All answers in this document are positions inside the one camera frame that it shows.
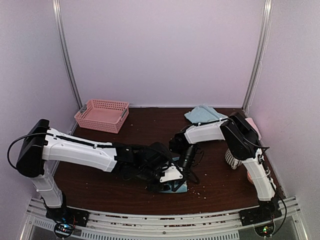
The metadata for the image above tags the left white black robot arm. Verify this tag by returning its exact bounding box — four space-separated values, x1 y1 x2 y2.
9 119 186 222

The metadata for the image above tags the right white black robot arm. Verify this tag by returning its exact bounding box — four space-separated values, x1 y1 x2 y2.
169 112 281 221

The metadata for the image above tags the grey striped ceramic mug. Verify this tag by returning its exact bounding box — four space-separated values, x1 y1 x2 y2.
224 148 242 170

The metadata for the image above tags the pink perforated plastic basket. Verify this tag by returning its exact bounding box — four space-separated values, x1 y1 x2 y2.
74 99 130 134

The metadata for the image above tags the light blue terry towel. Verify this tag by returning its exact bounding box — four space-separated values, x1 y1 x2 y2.
184 105 227 124

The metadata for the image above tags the orange patterned ceramic bowl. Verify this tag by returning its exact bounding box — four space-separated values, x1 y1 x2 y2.
247 171 254 184

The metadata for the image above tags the pink cloth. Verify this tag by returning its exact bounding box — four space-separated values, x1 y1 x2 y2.
245 117 262 141

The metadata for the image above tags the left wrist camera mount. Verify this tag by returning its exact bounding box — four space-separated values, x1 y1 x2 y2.
159 166 183 183

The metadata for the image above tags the front aluminium rail base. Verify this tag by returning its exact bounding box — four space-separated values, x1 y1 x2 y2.
26 196 305 240

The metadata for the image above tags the left aluminium frame post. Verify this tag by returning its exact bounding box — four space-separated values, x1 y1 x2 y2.
52 0 83 109

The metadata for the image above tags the aluminium frame post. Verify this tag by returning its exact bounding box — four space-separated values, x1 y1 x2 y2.
52 0 83 109
242 0 273 115

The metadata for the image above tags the right aluminium frame post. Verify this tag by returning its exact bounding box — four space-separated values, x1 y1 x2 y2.
242 0 273 115

